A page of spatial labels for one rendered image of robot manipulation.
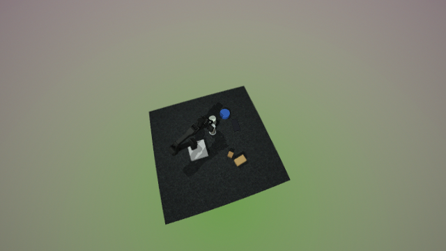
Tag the grey cylinder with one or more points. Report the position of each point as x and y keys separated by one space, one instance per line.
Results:
x=213 y=118

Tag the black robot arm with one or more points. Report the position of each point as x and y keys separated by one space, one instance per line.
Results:
x=192 y=143

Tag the blue short cylinder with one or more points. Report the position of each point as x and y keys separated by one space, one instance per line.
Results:
x=224 y=114

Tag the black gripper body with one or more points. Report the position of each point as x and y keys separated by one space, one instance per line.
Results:
x=210 y=127

